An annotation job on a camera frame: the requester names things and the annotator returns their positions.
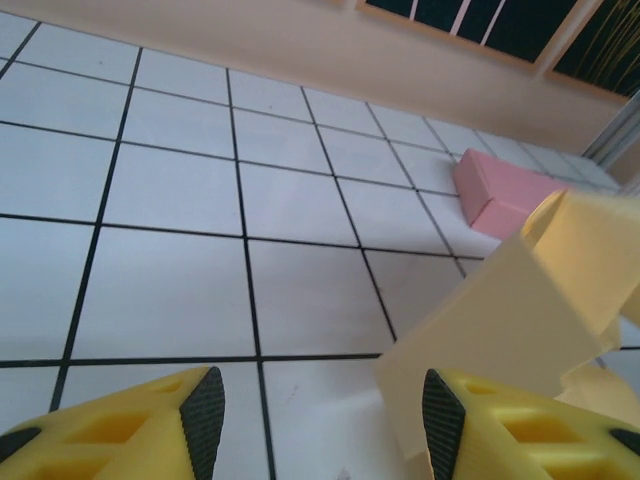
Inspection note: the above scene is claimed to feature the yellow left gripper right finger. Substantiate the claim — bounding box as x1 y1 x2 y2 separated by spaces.
422 368 640 480

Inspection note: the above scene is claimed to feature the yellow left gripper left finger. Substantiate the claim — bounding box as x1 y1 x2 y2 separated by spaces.
0 366 226 480

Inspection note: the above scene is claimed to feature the yellow paper box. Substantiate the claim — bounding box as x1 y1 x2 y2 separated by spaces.
372 187 640 480

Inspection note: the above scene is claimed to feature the pink paper box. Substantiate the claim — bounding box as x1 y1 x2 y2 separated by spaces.
453 147 571 240

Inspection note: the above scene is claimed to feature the aluminium frame post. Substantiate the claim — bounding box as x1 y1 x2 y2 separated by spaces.
582 92 640 174

